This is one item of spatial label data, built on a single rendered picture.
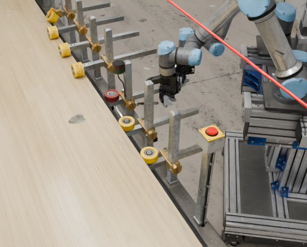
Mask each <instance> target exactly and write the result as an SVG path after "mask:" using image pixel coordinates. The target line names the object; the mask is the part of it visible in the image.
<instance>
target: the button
mask: <svg viewBox="0 0 307 247"><path fill-rule="evenodd" d="M206 132H207V134H209V135H216V134H217V132H218V130H217V129H216V128H214V127H208V128H207V129H206Z"/></svg>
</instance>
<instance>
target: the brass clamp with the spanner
mask: <svg viewBox="0 0 307 247"><path fill-rule="evenodd" d="M118 92H119V96H121V98H122V99H123V103H122V104H123V106H124V107H125V108H126V110H127V109H128V110H129V111H131V110H134V109H135V108H136V104H135V103H134V99H133V98H132V99H133V100H129V101H126V100H125V98H124V93H122V92H121V91H118Z"/></svg>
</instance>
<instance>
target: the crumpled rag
mask: <svg viewBox="0 0 307 247"><path fill-rule="evenodd" d="M85 120H86V119H85V118H83V115H82V114H77V115H75V116H73V117H71V118H70V120H69V121H68V122H69V123H73V124H76V123H84V122H85Z"/></svg>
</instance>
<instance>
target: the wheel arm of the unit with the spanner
mask: <svg viewBox="0 0 307 247"><path fill-rule="evenodd" d="M159 87H160V85H158V86H155V87H154V94H157V93H159ZM143 97H144V90H141V91H137V92H134V93H132V98H133V99H134V100H136V99H140V98H143ZM122 103H123V99H122V98H121V96H119V100H118V101H116V102H108V105H109V106H110V107H112V106H115V105H119V104H122Z"/></svg>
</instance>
